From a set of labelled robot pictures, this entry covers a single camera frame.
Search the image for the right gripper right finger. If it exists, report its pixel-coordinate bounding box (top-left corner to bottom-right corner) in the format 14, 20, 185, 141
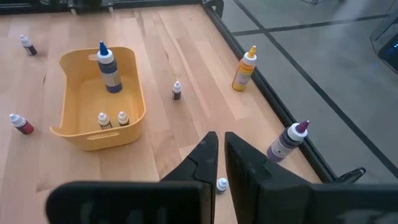
224, 131, 398, 224

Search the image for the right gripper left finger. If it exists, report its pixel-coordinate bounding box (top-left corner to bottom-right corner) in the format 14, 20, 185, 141
45, 131, 220, 224

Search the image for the large purple food colouring bottle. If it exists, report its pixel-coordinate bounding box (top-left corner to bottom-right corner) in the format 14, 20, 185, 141
266, 119, 310, 164

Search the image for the small orange bottle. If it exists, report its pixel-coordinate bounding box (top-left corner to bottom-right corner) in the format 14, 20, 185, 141
231, 45, 258, 93

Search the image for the large blue food colouring bottle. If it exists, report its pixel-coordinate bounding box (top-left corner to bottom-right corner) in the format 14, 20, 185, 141
96, 40, 123, 94

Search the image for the small red dropper bottle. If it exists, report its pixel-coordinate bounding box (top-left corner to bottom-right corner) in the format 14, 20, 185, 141
8, 113, 35, 136

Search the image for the yellow plastic bin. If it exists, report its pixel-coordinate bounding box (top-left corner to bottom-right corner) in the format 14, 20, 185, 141
49, 45, 147, 152

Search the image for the black frame clamp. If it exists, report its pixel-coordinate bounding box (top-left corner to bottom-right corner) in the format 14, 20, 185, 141
335, 167, 367, 184
213, 0, 225, 19

